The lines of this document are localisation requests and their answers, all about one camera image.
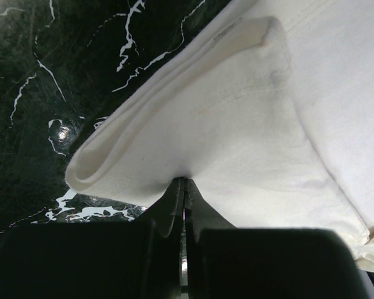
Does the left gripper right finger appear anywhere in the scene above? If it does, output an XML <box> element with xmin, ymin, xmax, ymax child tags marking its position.
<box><xmin>184</xmin><ymin>179</ymin><xmax>368</xmax><ymax>298</ymax></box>

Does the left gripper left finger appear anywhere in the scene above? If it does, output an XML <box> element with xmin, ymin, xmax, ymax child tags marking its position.
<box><xmin>0</xmin><ymin>178</ymin><xmax>184</xmax><ymax>298</ymax></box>

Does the cream white t shirt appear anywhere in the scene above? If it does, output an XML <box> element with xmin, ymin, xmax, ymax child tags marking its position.
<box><xmin>65</xmin><ymin>1</ymin><xmax>374</xmax><ymax>272</ymax></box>

